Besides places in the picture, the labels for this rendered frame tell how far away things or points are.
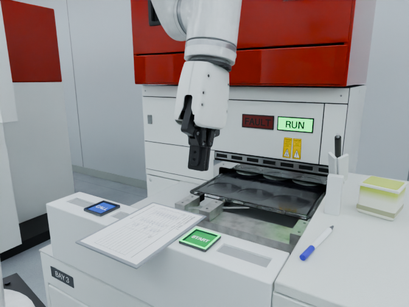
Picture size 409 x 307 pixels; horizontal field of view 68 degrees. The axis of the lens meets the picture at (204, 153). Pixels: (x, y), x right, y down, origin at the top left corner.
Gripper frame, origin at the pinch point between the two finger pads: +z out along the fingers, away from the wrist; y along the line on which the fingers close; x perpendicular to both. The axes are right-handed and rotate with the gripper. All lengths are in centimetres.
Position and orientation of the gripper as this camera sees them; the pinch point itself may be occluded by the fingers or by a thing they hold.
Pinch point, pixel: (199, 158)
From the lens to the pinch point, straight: 50.5
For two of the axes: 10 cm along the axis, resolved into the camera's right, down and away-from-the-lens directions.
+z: -1.1, 9.9, 0.6
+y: -5.1, 0.0, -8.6
